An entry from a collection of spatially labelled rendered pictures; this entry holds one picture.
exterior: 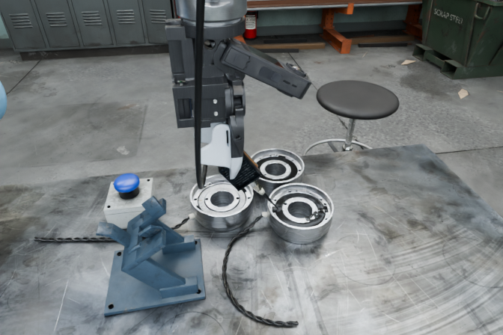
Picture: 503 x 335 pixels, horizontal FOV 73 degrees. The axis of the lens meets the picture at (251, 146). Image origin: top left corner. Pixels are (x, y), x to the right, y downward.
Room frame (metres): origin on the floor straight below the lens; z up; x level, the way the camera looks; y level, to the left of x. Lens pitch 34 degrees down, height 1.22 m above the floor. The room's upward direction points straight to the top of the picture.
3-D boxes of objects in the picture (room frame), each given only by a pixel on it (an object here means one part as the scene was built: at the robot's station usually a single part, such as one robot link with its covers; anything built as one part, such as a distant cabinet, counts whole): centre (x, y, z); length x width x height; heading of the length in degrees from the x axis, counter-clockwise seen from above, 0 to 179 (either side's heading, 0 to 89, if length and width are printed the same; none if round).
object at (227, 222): (0.43, 0.05, 0.82); 0.10 x 0.10 x 0.04
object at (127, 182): (0.42, 0.20, 0.85); 0.04 x 0.04 x 0.05
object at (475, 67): (3.25, -2.08, 0.35); 1.04 x 0.74 x 0.70; 9
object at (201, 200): (0.43, 0.05, 0.82); 0.08 x 0.08 x 0.02
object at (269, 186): (0.51, -0.05, 0.82); 0.10 x 0.10 x 0.04
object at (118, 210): (0.42, 0.21, 0.82); 0.08 x 0.07 x 0.05; 99
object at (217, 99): (0.38, 0.05, 1.07); 0.09 x 0.08 x 0.12; 101
